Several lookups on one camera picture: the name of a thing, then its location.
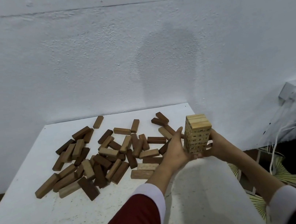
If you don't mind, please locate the tower of light wooden blocks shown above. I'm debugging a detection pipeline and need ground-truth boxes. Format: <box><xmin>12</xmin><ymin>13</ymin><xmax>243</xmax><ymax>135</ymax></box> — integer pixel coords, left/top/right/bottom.
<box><xmin>181</xmin><ymin>112</ymin><xmax>216</xmax><ymax>155</ymax></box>

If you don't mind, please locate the person's right hand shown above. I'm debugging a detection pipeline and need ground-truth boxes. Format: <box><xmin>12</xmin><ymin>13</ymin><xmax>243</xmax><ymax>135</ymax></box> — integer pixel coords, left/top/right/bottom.
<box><xmin>195</xmin><ymin>128</ymin><xmax>226</xmax><ymax>162</ymax></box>

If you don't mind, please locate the patterned floor mat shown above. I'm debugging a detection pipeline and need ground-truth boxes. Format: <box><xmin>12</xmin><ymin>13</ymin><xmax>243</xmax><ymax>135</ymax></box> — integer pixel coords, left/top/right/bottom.
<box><xmin>225</xmin><ymin>141</ymin><xmax>296</xmax><ymax>224</ymax></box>

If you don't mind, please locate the person's right forearm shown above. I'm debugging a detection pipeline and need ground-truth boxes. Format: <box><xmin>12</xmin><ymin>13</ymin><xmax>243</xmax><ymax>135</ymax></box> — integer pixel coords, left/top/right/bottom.
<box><xmin>210</xmin><ymin>136</ymin><xmax>296</xmax><ymax>224</ymax></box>

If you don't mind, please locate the person's left hand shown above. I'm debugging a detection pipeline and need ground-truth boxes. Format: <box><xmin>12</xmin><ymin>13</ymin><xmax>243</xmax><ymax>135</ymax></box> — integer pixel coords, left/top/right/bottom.
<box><xmin>156</xmin><ymin>125</ymin><xmax>203</xmax><ymax>174</ymax></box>

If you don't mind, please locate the pile of brown wooden blocks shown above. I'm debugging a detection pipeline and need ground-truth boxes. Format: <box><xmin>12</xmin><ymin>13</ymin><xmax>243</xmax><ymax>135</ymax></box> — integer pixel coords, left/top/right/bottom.
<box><xmin>25</xmin><ymin>104</ymin><xmax>189</xmax><ymax>210</ymax></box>

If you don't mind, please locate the person's left forearm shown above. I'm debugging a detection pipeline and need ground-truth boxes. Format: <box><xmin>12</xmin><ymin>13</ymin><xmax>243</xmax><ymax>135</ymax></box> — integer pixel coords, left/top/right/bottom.
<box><xmin>69</xmin><ymin>158</ymin><xmax>188</xmax><ymax>224</ymax></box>

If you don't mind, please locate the white cable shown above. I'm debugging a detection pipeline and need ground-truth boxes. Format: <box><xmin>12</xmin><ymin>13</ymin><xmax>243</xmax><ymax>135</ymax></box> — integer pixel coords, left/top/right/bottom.
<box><xmin>260</xmin><ymin>111</ymin><xmax>296</xmax><ymax>174</ymax></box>

